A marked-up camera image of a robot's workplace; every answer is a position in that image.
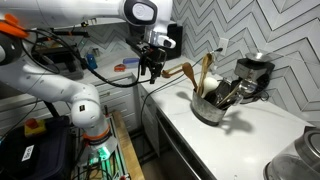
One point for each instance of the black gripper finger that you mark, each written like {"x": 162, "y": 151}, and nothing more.
{"x": 155, "y": 72}
{"x": 143, "y": 66}

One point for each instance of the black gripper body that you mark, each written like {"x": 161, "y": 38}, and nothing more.
{"x": 155, "y": 53}

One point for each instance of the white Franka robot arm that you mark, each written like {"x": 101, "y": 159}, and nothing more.
{"x": 50, "y": 86}

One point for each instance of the dark brown wooden spoon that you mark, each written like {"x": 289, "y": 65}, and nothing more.
{"x": 166, "y": 74}

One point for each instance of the light slotted wooden spoon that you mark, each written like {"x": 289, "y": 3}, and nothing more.
{"x": 175, "y": 69}

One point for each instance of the round-headed wooden spoon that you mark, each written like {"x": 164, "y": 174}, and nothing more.
{"x": 188, "y": 71}

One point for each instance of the white round utensil head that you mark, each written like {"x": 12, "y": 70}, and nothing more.
{"x": 210, "y": 85}

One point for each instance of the metal utensil holder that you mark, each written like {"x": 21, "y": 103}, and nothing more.
{"x": 206, "y": 110}

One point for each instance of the black kitchen utensil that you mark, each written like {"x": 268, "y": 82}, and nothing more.
{"x": 221, "y": 90}

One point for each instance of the blue-lidded container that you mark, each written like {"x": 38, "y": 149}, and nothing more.
{"x": 130, "y": 61}

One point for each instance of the orange small object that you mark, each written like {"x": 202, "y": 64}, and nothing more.
{"x": 120, "y": 67}

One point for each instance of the flat wooden spatula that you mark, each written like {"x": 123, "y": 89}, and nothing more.
{"x": 201, "y": 80}

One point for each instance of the small glass jar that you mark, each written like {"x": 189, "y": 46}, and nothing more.
{"x": 96, "y": 51}

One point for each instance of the blue bottle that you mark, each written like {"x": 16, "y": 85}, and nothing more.
{"x": 91, "y": 61}

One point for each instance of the dishwasher front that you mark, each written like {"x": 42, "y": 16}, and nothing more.
{"x": 176, "y": 150}

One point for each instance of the black stove top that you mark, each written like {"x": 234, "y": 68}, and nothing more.
{"x": 63, "y": 63}

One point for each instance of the wooden board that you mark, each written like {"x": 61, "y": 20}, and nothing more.
{"x": 128, "y": 150}

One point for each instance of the metal ladle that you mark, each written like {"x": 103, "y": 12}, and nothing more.
{"x": 246, "y": 87}

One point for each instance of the black coffee grinder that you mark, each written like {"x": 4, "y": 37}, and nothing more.
{"x": 253, "y": 71}

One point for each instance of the yellow emergency stop button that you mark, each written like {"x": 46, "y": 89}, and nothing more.
{"x": 34, "y": 126}

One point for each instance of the black control box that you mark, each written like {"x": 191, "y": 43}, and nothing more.
{"x": 36, "y": 153}

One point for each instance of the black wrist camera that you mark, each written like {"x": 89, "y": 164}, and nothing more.
{"x": 136, "y": 45}

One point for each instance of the white wall outlet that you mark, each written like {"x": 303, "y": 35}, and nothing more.
{"x": 223, "y": 45}

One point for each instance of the metal robot mount frame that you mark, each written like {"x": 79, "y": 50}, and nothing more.
{"x": 110, "y": 163}

